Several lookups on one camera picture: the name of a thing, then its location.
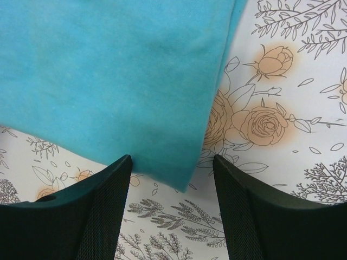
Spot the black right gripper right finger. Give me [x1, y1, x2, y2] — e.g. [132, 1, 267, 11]
[213, 155, 346, 259]

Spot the floral patterned table mat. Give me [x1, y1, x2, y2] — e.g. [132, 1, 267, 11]
[1, 1, 346, 259]

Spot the turquoise t shirt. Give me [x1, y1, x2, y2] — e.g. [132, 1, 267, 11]
[1, 1, 246, 192]

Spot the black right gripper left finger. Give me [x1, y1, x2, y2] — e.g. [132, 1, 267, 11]
[1, 155, 132, 259]

